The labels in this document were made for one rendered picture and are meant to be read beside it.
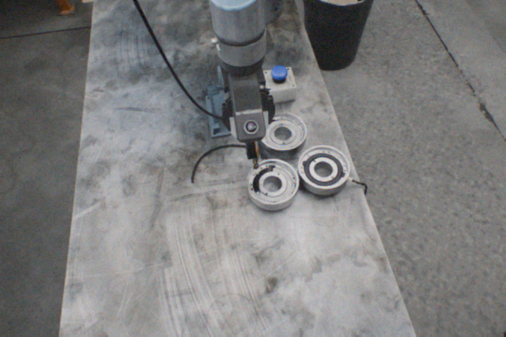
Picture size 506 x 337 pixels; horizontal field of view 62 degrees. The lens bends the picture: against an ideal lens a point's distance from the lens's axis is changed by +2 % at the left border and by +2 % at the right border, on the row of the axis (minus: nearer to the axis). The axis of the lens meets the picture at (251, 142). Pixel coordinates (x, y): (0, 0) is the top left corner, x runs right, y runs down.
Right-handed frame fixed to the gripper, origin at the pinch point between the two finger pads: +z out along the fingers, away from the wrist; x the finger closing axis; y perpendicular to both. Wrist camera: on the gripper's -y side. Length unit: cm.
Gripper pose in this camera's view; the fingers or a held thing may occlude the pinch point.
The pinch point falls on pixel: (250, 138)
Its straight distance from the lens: 79.6
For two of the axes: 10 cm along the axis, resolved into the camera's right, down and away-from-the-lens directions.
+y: -1.8, -8.0, 5.8
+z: 0.5, 5.8, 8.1
